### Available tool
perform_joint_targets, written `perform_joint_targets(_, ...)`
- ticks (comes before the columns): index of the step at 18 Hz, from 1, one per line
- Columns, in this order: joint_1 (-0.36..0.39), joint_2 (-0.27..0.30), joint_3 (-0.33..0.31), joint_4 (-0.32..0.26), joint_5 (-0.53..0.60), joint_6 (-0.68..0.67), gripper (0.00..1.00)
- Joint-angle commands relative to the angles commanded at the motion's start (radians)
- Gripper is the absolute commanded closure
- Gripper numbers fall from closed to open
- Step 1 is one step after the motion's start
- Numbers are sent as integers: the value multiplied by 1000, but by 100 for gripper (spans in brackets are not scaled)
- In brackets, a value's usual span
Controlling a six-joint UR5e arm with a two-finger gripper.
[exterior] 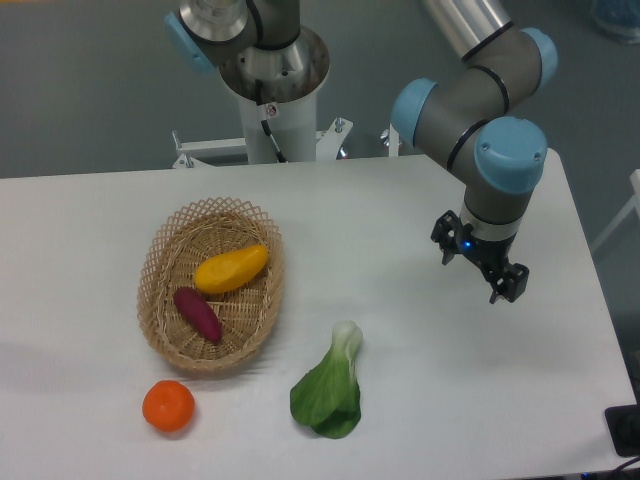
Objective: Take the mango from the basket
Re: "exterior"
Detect green bok choy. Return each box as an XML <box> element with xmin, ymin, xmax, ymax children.
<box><xmin>289</xmin><ymin>321</ymin><xmax>363</xmax><ymax>439</ymax></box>

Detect white frame at right edge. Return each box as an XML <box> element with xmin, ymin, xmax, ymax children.
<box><xmin>590</xmin><ymin>169</ymin><xmax>639</xmax><ymax>255</ymax></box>

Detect black device at table edge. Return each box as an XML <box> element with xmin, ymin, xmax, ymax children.
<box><xmin>604</xmin><ymin>404</ymin><xmax>639</xmax><ymax>457</ymax></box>

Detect purple sweet potato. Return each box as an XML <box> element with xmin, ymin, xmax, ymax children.
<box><xmin>173</xmin><ymin>287</ymin><xmax>222</xmax><ymax>344</ymax></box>

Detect orange tangerine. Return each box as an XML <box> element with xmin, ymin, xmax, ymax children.
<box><xmin>142</xmin><ymin>380</ymin><xmax>196</xmax><ymax>433</ymax></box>

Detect woven wicker basket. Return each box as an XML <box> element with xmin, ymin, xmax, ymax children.
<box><xmin>137</xmin><ymin>197</ymin><xmax>285</xmax><ymax>373</ymax></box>

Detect yellow mango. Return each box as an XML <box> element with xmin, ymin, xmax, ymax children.
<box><xmin>193</xmin><ymin>244</ymin><xmax>269</xmax><ymax>294</ymax></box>

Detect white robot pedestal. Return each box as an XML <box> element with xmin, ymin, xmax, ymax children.
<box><xmin>171</xmin><ymin>29</ymin><xmax>405</xmax><ymax>169</ymax></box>

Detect black cable on pedestal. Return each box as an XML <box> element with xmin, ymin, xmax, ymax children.
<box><xmin>254</xmin><ymin>79</ymin><xmax>290</xmax><ymax>164</ymax></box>

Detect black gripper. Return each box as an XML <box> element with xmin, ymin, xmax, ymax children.
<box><xmin>431</xmin><ymin>210</ymin><xmax>529</xmax><ymax>304</ymax></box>

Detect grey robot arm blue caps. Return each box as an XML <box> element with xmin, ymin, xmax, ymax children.
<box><xmin>164</xmin><ymin>1</ymin><xmax>558</xmax><ymax>301</ymax></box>

